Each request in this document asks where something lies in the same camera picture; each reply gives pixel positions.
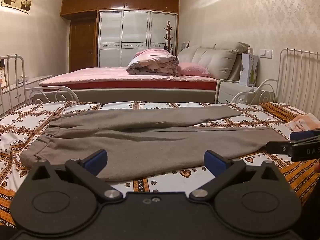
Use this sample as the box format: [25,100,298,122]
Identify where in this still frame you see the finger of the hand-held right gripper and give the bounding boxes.
[290,129,320,141]
[265,141,292,153]

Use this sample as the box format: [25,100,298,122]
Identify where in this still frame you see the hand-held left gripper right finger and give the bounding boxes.
[189,150,291,203]

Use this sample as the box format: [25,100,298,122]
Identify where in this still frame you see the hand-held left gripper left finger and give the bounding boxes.
[29,149,123,203]

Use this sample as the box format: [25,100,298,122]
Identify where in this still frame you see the grey pants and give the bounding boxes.
[19,105,288,182]

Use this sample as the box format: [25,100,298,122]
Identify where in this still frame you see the pinkish folded cloth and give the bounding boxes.
[285,113,320,132]

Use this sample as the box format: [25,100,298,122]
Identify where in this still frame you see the orange patterned pillow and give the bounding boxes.
[259,102,320,129]

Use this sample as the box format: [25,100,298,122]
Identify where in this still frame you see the white nightstand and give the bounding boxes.
[215,79,258,104]

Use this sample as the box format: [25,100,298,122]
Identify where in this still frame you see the heart patterned bed sheet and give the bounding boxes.
[0,101,320,230]

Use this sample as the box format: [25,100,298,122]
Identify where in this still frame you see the white cardboard box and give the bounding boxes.
[239,53,260,87]

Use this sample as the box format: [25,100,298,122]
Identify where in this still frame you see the large bed with pink sheet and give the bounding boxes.
[39,66,220,104]

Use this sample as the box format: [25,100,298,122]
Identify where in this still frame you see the pink pillow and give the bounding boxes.
[176,62,211,77]

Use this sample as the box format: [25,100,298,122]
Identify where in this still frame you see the white low cabinet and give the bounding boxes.
[0,74,53,114]

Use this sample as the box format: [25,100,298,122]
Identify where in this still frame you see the beige padded headboard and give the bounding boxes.
[176,42,250,81]

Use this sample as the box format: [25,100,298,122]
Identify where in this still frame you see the pink folded quilt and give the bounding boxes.
[126,49,180,77]

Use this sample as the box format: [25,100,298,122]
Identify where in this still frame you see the wooden door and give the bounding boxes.
[69,11,98,72]

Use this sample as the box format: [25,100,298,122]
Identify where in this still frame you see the white sliding door wardrobe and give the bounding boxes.
[98,10,178,68]

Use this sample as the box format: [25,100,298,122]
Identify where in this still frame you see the wooden coat rack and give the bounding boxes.
[163,21,176,55]

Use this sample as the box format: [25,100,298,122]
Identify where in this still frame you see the wooden overhead cabinet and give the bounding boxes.
[61,0,180,18]

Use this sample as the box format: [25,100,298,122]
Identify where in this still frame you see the white metal bed frame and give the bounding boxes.
[0,48,320,117]

